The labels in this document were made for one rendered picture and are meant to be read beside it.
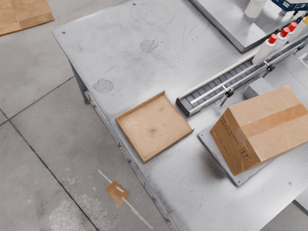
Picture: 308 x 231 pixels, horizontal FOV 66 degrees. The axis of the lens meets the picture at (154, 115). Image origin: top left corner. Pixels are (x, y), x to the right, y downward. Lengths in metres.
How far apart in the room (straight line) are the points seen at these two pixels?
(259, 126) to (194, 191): 0.41
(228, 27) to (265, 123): 0.79
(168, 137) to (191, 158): 0.15
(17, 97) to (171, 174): 1.72
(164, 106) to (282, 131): 0.57
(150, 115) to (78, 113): 1.10
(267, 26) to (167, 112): 0.88
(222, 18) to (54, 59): 1.64
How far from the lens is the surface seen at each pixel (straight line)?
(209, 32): 1.64
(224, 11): 1.73
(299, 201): 1.34
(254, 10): 1.67
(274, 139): 1.02
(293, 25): 1.50
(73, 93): 2.33
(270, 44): 1.39
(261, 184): 1.27
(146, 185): 1.74
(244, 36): 1.62
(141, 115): 1.22
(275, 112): 1.07
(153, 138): 1.18
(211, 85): 1.32
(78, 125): 2.16
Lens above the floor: 1.94
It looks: 64 degrees down
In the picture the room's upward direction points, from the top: 9 degrees clockwise
